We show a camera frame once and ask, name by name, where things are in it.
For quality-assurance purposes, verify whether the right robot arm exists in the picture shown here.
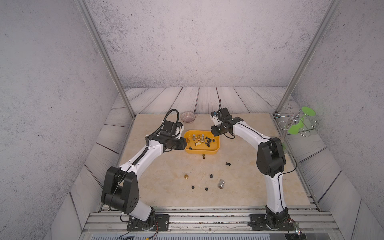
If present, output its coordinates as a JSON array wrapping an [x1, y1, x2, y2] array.
[[211, 108, 291, 231]]

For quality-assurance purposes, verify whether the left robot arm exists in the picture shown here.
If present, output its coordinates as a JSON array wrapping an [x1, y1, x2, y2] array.
[[101, 109, 187, 230]]

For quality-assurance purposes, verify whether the yellow plastic storage box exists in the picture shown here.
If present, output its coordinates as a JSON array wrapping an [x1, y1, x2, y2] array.
[[184, 130, 220, 155]]

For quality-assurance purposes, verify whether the silver rook chess piece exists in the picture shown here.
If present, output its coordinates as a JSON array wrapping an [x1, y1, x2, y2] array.
[[218, 179, 226, 189]]

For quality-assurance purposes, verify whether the striped glass bowl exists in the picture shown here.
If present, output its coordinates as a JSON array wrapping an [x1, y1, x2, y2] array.
[[181, 112, 196, 124]]

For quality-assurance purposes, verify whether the metal cup tree stand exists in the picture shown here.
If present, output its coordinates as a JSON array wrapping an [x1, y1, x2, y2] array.
[[273, 101, 320, 153]]

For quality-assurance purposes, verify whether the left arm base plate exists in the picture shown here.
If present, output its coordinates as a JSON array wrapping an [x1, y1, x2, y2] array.
[[127, 214, 170, 232]]

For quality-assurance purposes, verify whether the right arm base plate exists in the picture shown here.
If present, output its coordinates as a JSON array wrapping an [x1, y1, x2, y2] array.
[[248, 214, 295, 232]]

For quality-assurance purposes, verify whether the left aluminium frame post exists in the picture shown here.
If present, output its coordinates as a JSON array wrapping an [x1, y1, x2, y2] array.
[[75, 0, 136, 120]]

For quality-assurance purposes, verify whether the aluminium frame post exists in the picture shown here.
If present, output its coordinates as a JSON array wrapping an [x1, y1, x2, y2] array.
[[75, 0, 136, 120], [275, 0, 342, 113]]

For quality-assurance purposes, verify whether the right aluminium frame post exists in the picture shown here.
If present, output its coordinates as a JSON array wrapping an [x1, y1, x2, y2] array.
[[275, 0, 342, 113]]

